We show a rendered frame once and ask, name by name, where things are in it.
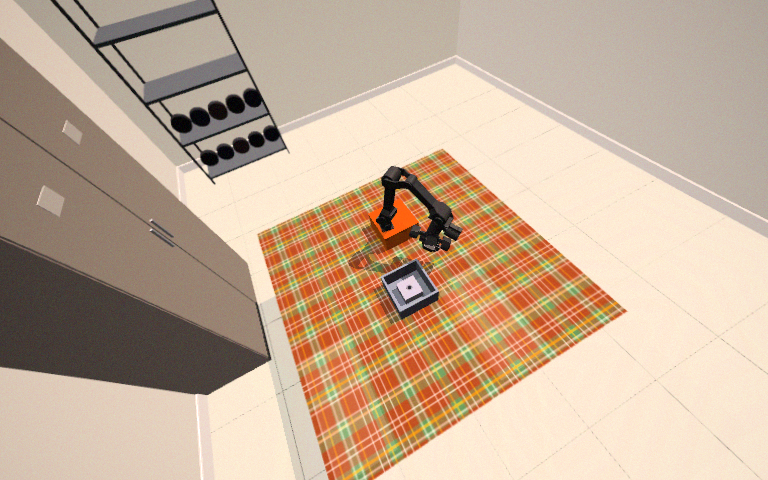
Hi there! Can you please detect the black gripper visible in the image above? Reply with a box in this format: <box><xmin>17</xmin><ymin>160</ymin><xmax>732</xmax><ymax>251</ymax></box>
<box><xmin>409</xmin><ymin>224</ymin><xmax>451</xmax><ymax>251</ymax></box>

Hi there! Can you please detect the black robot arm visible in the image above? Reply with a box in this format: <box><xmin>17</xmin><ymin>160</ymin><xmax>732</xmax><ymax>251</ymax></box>
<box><xmin>375</xmin><ymin>166</ymin><xmax>463</xmax><ymax>252</ymax></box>

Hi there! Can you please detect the white flat plate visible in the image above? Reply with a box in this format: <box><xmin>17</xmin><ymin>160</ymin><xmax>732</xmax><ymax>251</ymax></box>
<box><xmin>396</xmin><ymin>276</ymin><xmax>423</xmax><ymax>304</ymax></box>

